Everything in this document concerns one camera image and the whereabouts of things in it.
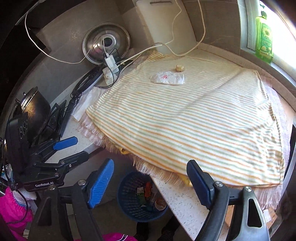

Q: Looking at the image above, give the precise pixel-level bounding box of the pink sleeve forearm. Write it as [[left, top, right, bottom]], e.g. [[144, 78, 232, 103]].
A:
[[1, 187, 34, 240]]

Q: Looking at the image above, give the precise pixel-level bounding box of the blue trash basket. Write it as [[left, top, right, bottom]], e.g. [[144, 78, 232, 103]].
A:
[[117, 172, 168, 222]]

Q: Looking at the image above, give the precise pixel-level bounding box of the pink fringed under cloth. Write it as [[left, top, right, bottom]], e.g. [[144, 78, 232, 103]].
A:
[[77, 76, 292, 210]]

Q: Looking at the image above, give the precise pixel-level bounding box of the black pot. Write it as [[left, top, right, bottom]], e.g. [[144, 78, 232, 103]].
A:
[[13, 86, 51, 142]]

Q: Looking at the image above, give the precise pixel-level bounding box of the white charger plug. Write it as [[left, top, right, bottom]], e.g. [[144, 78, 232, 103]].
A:
[[105, 55, 119, 73]]

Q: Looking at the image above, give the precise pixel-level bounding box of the striped cloth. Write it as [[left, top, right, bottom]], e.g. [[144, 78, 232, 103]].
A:
[[86, 52, 285, 186]]

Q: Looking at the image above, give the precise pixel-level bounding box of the steel pot lid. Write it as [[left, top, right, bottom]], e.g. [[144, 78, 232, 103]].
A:
[[82, 23, 130, 65]]

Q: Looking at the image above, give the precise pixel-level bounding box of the crumpled white wrapper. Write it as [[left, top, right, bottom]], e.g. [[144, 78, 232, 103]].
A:
[[150, 71, 185, 85]]

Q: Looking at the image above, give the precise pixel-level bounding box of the small yellow food scrap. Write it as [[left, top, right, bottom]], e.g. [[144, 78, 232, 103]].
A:
[[175, 65, 185, 72]]

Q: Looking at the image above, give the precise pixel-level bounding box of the white cutting board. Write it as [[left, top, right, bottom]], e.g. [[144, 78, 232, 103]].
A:
[[135, 1, 197, 55]]

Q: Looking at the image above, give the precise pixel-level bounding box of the green dish soap bottle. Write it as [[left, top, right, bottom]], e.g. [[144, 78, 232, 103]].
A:
[[255, 11, 273, 64]]

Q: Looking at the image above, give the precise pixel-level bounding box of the white cable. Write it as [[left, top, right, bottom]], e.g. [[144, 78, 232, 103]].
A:
[[24, 0, 206, 77]]

